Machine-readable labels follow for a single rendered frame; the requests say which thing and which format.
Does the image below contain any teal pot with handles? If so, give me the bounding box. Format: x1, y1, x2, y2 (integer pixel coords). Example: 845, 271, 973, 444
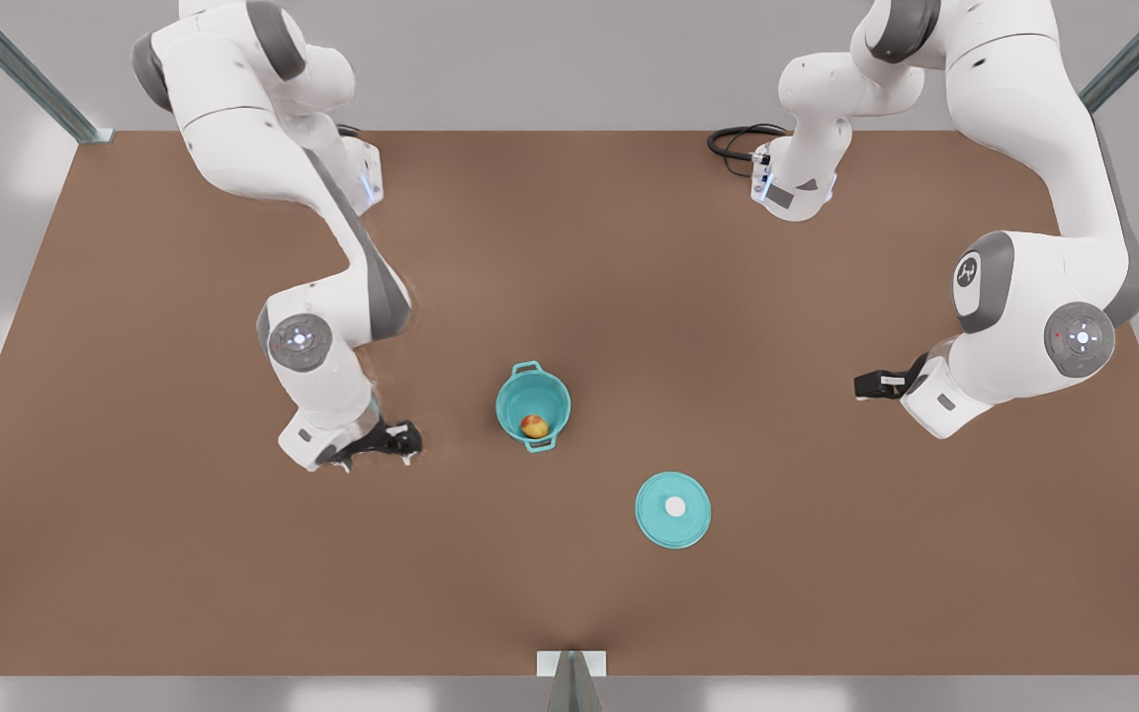
495, 361, 572, 454

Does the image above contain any teal lid with white knob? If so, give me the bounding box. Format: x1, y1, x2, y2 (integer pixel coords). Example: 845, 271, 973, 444
635, 471, 713, 550

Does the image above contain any black cable loop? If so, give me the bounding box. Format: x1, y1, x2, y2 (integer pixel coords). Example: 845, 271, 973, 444
707, 124, 791, 180

